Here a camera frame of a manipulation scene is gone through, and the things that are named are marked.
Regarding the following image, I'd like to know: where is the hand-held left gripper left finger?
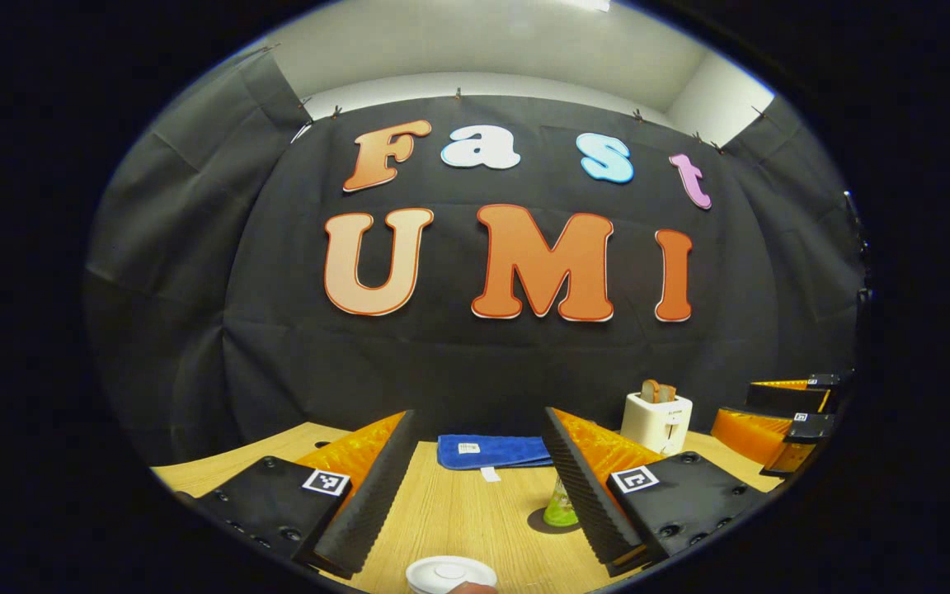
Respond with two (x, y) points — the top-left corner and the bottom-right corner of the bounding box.
(195, 410), (418, 581)

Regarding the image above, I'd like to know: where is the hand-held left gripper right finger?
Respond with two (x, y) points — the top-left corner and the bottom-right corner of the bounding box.
(543, 407), (777, 578)

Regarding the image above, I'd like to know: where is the clear water bottle white label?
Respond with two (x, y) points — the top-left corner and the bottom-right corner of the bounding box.
(543, 474), (580, 528)

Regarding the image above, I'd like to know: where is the dark round coaster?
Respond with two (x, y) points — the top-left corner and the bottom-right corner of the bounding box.
(527, 507), (583, 535)

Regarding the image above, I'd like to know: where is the white teacup lid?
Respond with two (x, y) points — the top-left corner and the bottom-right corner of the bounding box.
(409, 555), (499, 588)

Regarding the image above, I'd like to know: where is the blue towel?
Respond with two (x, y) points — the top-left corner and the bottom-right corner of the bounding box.
(437, 434), (556, 483)

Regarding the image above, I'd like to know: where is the cream toaster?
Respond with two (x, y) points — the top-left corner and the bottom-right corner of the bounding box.
(620, 392), (694, 456)

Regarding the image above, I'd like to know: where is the black backdrop cloth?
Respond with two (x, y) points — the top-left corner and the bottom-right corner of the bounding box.
(83, 49), (868, 488)

